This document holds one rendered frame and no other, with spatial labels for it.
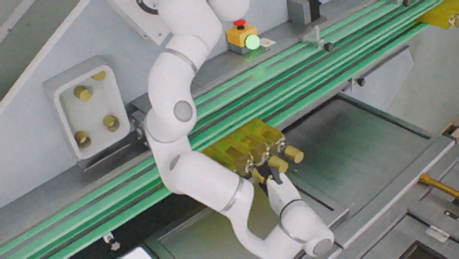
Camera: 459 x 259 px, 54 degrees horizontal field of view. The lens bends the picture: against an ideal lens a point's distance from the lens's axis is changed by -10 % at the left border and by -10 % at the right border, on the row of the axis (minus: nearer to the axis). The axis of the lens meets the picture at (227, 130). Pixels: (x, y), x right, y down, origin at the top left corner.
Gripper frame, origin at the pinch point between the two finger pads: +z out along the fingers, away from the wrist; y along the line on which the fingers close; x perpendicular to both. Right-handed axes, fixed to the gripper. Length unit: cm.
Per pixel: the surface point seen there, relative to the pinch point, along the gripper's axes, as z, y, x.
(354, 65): 39, -3, -57
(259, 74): 27.1, 13.3, -14.0
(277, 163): 1.7, 1.4, -4.7
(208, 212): 9.4, -12.8, 14.8
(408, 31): 47, -3, -93
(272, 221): -3.8, -12.8, 1.2
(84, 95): 26, 27, 36
